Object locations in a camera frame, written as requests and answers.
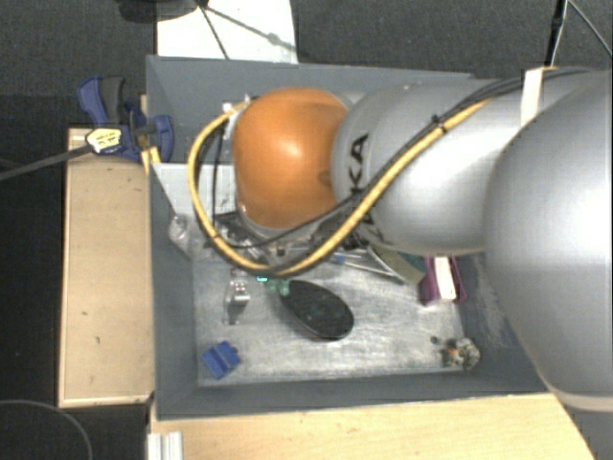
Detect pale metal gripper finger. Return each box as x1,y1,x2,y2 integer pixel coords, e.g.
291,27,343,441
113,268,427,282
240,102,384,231
223,279,253,327

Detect small blue ribbed block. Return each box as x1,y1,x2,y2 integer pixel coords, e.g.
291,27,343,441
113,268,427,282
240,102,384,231
200,339,241,380

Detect black oval flat object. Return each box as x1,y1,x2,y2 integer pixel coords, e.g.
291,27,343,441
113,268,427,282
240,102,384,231
278,279,356,342

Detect clear plastic bottle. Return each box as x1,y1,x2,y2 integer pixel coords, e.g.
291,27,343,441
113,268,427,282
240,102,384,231
168,213,217,263

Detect teal green sponge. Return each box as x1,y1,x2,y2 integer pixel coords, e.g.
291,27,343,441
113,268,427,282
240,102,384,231
375,248,428,286

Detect pale wood flat board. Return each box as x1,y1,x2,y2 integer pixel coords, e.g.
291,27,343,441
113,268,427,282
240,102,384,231
57,126,157,409

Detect grey metal bin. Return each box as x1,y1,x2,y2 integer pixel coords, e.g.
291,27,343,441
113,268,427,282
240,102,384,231
145,54,553,422

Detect purple and white box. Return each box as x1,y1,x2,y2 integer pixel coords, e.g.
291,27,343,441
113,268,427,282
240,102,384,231
418,255,469,307

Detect grey speckled toy animal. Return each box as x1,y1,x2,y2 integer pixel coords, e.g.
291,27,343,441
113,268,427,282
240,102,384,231
429,334,482,372

